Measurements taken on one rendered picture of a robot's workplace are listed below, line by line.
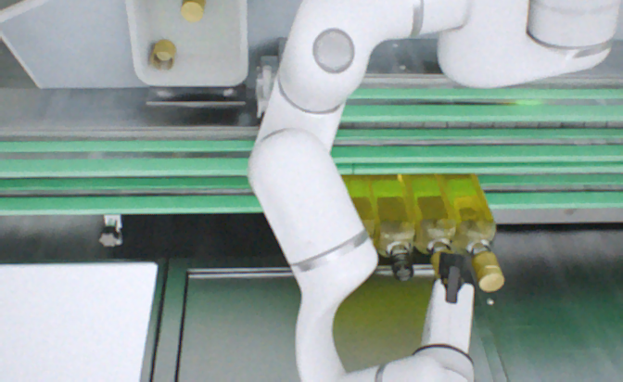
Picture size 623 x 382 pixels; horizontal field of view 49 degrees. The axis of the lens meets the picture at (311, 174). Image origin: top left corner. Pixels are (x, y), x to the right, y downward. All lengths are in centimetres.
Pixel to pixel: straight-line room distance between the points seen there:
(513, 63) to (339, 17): 22
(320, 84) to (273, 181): 10
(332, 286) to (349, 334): 37
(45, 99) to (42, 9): 15
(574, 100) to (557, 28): 34
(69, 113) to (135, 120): 11
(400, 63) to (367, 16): 44
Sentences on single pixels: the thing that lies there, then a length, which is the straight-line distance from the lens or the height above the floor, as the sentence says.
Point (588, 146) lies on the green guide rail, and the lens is 117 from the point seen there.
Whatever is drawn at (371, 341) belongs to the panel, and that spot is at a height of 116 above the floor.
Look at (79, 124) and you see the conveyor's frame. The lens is 115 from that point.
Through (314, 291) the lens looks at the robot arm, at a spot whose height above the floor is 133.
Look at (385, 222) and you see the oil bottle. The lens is 99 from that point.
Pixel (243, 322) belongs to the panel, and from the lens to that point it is 105.
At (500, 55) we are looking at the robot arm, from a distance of 77.
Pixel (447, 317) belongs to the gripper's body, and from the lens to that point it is 84.
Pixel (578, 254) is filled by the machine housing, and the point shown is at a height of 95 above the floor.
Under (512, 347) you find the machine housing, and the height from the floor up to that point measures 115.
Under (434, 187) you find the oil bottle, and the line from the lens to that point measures 106.
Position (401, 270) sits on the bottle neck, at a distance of 98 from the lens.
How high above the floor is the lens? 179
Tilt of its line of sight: 52 degrees down
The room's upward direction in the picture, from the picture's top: 174 degrees clockwise
